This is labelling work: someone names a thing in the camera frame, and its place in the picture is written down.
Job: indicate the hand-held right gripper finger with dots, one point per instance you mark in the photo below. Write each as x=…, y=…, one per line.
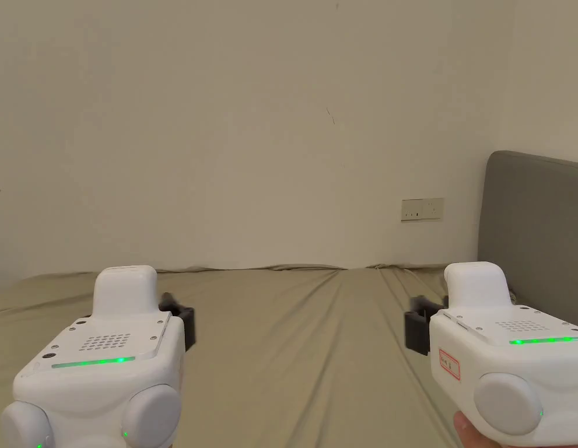
x=425, y=303

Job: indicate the person's right hand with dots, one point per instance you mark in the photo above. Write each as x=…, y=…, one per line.
x=473, y=431

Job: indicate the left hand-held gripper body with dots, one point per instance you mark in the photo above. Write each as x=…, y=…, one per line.
x=106, y=373

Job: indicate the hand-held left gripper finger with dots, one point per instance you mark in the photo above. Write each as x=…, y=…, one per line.
x=167, y=302

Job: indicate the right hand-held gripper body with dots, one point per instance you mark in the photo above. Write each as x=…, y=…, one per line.
x=508, y=368

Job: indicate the white wall socket plate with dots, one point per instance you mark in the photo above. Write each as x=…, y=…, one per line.
x=422, y=210

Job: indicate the bed with beige sheet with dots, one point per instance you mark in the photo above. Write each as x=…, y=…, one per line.
x=298, y=354

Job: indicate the grey padded headboard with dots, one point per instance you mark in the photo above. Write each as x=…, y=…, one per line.
x=531, y=224

